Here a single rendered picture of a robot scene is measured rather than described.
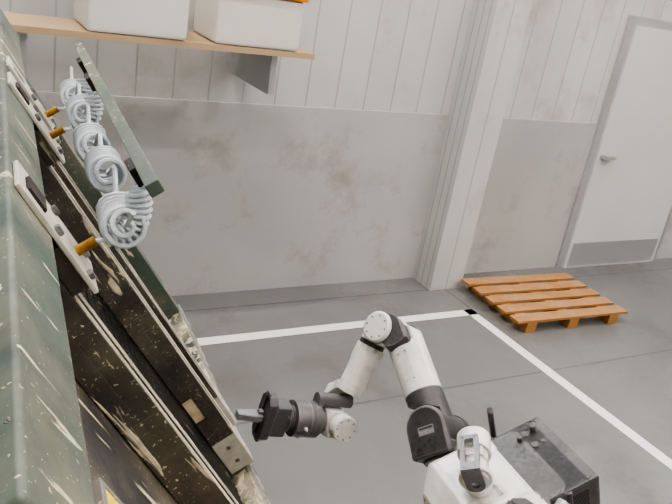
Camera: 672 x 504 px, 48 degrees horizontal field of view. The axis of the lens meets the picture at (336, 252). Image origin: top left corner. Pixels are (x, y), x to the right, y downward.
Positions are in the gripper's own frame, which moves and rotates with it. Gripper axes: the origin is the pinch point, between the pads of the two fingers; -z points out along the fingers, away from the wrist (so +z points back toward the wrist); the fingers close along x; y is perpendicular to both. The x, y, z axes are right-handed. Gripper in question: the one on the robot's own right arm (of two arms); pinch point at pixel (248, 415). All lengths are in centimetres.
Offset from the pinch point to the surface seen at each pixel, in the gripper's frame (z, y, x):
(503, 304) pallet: 302, -259, -62
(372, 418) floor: 150, -153, -98
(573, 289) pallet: 384, -279, -48
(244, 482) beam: 14.1, -16.5, -32.4
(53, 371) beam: -60, 78, 55
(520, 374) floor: 266, -181, -77
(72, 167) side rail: -34, -113, 17
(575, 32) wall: 329, -334, 136
